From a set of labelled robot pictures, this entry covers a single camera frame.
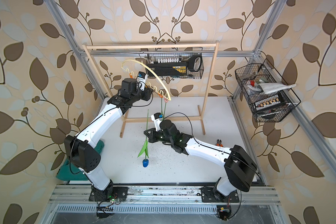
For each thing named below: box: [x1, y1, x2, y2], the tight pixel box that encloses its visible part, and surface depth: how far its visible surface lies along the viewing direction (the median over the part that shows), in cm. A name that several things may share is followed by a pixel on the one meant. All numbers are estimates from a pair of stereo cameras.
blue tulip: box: [137, 109, 149, 168], surface depth 76 cm
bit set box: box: [253, 93, 287, 113], surface depth 69 cm
